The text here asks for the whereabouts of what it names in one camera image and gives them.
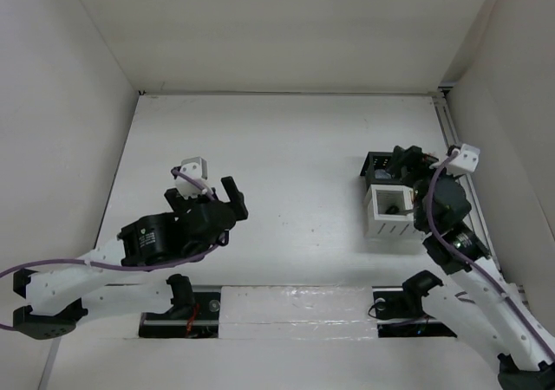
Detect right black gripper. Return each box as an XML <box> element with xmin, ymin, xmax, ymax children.
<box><xmin>384</xmin><ymin>144</ymin><xmax>458</xmax><ymax>230</ymax></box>

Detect paper clip jar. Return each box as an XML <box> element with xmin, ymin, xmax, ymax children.
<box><xmin>374</xmin><ymin>169</ymin><xmax>391</xmax><ymax>179</ymax></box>

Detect black handled scissors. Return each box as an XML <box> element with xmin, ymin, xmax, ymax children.
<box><xmin>384</xmin><ymin>205</ymin><xmax>414</xmax><ymax>217</ymax></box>

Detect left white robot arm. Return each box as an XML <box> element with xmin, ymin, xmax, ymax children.
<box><xmin>10</xmin><ymin>177</ymin><xmax>248</xmax><ymax>341</ymax></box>

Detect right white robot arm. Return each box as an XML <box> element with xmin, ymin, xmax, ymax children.
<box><xmin>386</xmin><ymin>145</ymin><xmax>554</xmax><ymax>389</ymax></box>

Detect black organizer box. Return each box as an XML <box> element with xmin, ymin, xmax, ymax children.
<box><xmin>360</xmin><ymin>152</ymin><xmax>403</xmax><ymax>190</ymax></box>

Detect white organizer box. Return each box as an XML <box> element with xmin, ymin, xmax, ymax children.
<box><xmin>363</xmin><ymin>185</ymin><xmax>423</xmax><ymax>241</ymax></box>

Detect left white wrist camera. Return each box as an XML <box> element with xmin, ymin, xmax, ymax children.
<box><xmin>171</xmin><ymin>156</ymin><xmax>215</xmax><ymax>200</ymax></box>

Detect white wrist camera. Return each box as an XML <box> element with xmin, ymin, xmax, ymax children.
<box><xmin>447</xmin><ymin>144</ymin><xmax>480</xmax><ymax>176</ymax></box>
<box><xmin>171</xmin><ymin>156</ymin><xmax>215</xmax><ymax>200</ymax></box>

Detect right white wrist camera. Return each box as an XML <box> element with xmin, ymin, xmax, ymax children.
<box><xmin>447</xmin><ymin>144</ymin><xmax>480</xmax><ymax>176</ymax></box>

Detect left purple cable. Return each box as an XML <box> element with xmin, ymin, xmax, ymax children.
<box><xmin>0</xmin><ymin>166</ymin><xmax>231</xmax><ymax>333</ymax></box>

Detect purple cable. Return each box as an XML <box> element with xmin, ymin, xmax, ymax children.
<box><xmin>422</xmin><ymin>149</ymin><xmax>555</xmax><ymax>361</ymax></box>
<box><xmin>0</xmin><ymin>166</ymin><xmax>231</xmax><ymax>333</ymax></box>

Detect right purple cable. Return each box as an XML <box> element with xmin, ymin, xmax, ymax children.
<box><xmin>422</xmin><ymin>149</ymin><xmax>555</xmax><ymax>361</ymax></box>

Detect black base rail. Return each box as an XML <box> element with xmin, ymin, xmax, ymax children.
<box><xmin>139</xmin><ymin>286</ymin><xmax>453</xmax><ymax>341</ymax></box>

